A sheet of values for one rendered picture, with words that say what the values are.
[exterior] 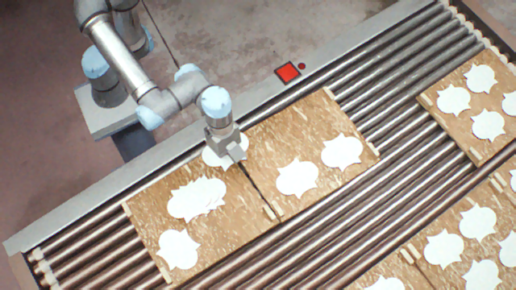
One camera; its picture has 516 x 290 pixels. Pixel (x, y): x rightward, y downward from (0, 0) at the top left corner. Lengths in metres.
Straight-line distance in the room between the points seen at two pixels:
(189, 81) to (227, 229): 0.55
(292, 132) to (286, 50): 1.39
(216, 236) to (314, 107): 0.58
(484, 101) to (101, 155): 1.98
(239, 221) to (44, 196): 1.53
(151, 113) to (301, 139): 0.65
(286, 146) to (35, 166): 1.69
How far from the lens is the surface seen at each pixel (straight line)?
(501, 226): 2.01
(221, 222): 1.88
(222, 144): 1.65
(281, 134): 2.00
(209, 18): 3.52
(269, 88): 2.12
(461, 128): 2.12
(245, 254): 1.86
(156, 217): 1.92
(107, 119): 2.15
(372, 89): 2.14
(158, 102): 1.54
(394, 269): 1.87
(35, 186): 3.21
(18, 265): 2.01
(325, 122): 2.03
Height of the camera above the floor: 2.71
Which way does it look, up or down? 64 degrees down
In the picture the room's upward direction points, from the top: 4 degrees counter-clockwise
